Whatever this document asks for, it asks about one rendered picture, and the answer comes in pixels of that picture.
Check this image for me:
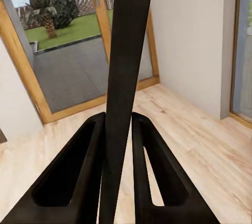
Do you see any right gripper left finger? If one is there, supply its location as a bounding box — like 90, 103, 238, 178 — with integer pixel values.
0, 112, 106, 224

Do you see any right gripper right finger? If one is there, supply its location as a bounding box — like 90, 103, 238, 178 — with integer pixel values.
131, 112, 220, 224

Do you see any poster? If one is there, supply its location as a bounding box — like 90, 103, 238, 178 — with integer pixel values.
99, 0, 151, 224

